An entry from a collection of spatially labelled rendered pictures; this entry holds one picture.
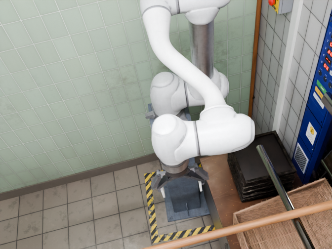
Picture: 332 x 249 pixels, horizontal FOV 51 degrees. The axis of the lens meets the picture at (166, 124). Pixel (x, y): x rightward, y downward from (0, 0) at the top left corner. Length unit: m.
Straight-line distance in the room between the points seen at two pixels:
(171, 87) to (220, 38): 0.66
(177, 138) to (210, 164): 1.27
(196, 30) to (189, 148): 0.58
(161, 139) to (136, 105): 1.51
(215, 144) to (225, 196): 1.14
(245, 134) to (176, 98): 0.79
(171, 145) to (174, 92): 0.79
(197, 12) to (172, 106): 0.60
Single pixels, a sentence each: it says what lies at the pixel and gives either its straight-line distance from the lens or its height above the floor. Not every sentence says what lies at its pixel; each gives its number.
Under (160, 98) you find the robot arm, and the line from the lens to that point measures 1.70.
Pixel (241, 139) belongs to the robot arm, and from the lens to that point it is 0.96.
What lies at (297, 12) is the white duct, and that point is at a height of 1.46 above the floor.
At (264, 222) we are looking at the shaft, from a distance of 1.33.
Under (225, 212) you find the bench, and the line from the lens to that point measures 2.03.
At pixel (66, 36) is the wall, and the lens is 2.02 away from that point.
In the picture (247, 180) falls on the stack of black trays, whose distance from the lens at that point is 1.86.
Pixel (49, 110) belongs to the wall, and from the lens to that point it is 2.39.
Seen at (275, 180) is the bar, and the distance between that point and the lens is 1.45.
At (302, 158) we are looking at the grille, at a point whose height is 0.76.
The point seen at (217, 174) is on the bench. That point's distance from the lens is 2.15.
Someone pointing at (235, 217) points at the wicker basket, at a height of 0.73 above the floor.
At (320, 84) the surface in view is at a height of 1.29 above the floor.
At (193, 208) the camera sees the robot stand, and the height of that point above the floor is 0.02.
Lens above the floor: 2.42
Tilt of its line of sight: 50 degrees down
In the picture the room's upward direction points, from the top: 12 degrees counter-clockwise
